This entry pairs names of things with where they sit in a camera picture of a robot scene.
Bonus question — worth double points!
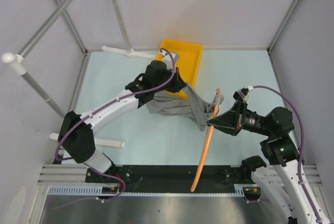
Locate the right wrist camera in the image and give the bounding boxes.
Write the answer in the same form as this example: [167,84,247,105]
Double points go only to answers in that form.
[233,86,254,103]

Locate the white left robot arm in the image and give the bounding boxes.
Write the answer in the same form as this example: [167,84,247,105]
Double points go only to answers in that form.
[58,60,186,182]

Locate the orange wire hanger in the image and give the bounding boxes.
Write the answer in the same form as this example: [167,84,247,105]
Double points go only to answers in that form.
[190,87,222,192]

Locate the aluminium frame rail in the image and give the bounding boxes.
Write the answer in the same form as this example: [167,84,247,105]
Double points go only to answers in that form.
[38,164,87,185]

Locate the white slotted cable duct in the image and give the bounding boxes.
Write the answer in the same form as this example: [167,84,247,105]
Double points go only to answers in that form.
[48,185,245,197]

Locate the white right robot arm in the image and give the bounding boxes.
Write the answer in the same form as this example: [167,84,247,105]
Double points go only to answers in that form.
[208,101,331,223]

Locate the white clothes rack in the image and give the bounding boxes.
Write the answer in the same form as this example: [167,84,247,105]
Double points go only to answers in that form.
[1,0,155,153]

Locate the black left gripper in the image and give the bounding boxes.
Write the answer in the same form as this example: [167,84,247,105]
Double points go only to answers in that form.
[152,66,185,93]

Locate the grey tank top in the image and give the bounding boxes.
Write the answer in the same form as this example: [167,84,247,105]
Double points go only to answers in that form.
[146,83,224,131]

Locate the yellow plastic tray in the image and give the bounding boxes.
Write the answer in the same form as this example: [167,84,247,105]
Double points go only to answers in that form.
[160,39,204,88]

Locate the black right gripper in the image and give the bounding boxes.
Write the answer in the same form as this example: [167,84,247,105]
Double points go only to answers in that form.
[207,100,273,136]

